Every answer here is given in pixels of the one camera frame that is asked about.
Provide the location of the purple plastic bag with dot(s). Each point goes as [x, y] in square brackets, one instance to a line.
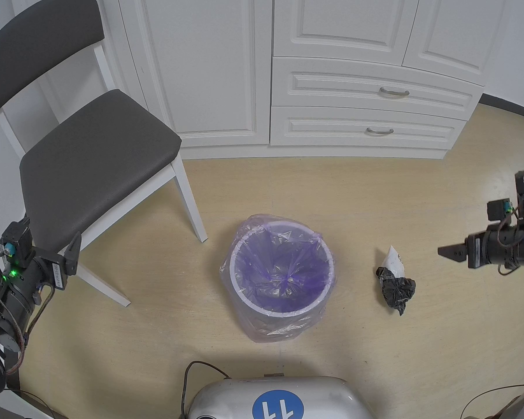
[279, 260]

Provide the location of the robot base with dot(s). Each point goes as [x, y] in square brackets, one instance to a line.
[279, 395]

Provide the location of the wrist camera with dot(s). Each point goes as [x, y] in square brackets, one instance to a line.
[498, 210]
[17, 238]

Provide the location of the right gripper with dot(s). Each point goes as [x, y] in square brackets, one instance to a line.
[493, 247]

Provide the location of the white chair with grey cushions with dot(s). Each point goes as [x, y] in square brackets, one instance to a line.
[96, 159]

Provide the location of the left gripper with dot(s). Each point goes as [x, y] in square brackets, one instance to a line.
[30, 280]

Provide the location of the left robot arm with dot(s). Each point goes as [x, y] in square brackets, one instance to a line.
[4, 321]

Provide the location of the white trash bin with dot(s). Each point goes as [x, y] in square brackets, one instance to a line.
[284, 321]

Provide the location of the white wardrobe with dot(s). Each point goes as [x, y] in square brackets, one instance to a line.
[353, 15]

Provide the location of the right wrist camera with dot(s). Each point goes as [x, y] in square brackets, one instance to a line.
[498, 210]

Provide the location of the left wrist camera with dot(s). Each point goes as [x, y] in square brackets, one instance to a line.
[17, 238]

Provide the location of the white printed paper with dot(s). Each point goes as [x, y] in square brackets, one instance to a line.
[394, 260]

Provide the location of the black plastic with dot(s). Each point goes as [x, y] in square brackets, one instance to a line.
[397, 290]

